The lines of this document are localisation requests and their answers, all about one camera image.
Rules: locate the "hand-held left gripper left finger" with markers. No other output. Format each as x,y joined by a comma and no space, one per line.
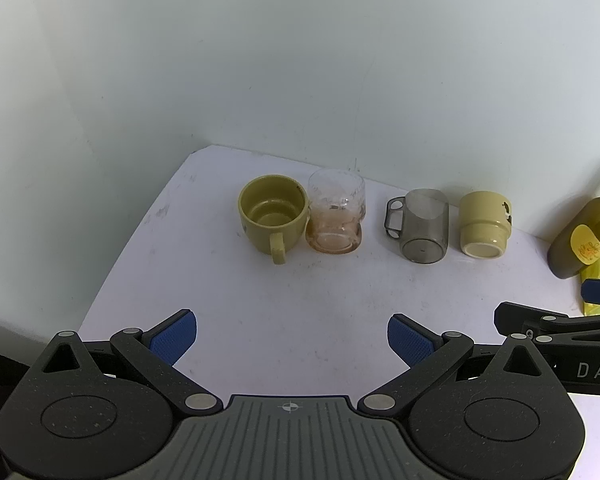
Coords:
174,338

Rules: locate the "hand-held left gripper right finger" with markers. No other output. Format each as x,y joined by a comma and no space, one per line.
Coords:
408,339

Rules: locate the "beige ceramic cup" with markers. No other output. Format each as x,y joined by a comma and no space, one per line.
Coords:
482,230

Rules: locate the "grey transparent plastic cup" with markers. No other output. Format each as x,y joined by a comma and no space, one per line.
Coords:
424,232

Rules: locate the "clear pinkish glass cup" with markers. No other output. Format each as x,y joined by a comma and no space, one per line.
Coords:
336,220

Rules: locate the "olive green bottle yellow label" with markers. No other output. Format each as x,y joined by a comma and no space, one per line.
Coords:
569,252

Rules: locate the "olive yellow ceramic mug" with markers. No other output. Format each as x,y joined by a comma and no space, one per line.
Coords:
272,215

